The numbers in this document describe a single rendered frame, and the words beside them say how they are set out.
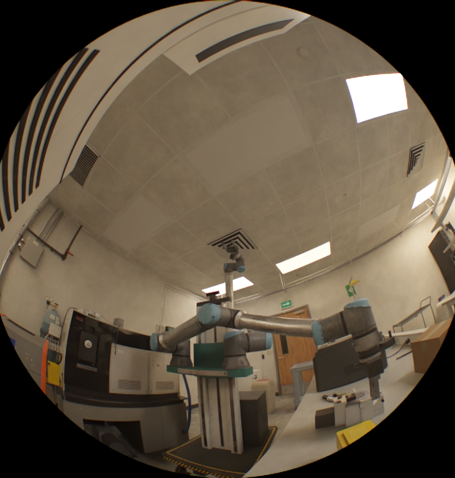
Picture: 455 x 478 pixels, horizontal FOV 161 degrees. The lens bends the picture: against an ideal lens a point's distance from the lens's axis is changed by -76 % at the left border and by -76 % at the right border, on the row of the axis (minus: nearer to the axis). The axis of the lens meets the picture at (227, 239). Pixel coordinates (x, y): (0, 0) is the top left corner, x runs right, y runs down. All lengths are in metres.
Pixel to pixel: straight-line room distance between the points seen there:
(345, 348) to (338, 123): 1.93
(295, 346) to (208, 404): 3.02
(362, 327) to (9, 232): 0.68
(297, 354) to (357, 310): 3.71
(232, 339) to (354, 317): 0.81
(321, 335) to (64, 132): 0.66
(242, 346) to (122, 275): 2.39
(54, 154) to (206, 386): 1.52
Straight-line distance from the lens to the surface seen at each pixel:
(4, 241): 0.18
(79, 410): 1.60
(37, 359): 0.95
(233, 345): 1.14
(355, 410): 0.68
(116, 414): 1.68
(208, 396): 1.56
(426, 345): 0.85
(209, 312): 0.84
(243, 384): 4.01
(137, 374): 1.73
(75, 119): 0.16
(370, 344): 0.57
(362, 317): 0.56
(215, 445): 1.76
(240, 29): 0.24
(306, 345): 4.17
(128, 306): 2.96
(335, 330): 0.57
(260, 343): 1.17
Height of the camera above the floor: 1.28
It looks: 41 degrees up
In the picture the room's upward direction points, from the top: 5 degrees counter-clockwise
